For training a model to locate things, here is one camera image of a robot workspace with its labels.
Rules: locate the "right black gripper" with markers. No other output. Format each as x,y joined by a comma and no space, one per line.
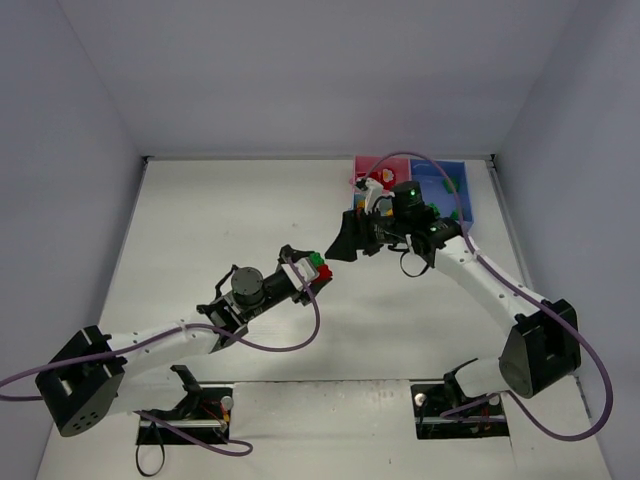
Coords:
364,232

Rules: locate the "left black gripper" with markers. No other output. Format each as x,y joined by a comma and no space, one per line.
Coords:
298,279

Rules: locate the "red green lego stack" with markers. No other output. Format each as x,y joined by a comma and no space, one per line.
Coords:
323,271

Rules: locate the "flower lego stack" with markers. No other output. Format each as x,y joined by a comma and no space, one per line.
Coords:
387,176

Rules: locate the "green rounded stack lego brick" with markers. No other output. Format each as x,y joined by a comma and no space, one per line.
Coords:
452,185

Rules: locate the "green square lego brick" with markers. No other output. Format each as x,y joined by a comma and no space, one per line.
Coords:
434,209

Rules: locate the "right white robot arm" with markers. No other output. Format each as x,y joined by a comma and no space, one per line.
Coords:
539,350

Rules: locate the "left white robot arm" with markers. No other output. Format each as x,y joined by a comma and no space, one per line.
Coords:
96,374

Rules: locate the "light blue container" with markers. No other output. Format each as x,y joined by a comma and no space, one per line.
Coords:
357,202

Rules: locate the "pink container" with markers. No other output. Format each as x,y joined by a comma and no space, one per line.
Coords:
363,164

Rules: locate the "dark blue container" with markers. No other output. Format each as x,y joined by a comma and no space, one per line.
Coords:
430,180

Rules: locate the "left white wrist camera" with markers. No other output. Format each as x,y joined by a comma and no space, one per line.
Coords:
300,271

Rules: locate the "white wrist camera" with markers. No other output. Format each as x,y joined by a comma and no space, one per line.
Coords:
369,187
300,271

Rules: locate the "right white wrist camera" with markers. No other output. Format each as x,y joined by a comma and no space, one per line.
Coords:
369,187

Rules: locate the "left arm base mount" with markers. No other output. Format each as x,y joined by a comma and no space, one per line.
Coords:
207,419

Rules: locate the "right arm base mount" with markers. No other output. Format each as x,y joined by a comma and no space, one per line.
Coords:
438,417

